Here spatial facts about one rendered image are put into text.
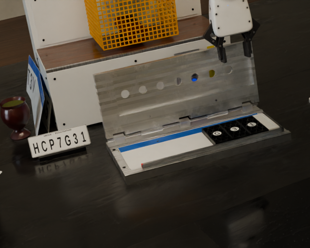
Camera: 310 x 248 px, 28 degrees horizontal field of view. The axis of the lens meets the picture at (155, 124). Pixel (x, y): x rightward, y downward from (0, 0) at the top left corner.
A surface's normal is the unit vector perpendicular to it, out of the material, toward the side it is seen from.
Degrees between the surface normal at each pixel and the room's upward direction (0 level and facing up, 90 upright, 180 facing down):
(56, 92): 90
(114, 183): 0
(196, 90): 81
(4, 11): 90
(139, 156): 0
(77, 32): 90
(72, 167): 0
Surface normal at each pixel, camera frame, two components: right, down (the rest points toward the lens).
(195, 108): 0.27, 0.22
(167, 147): -0.12, -0.90
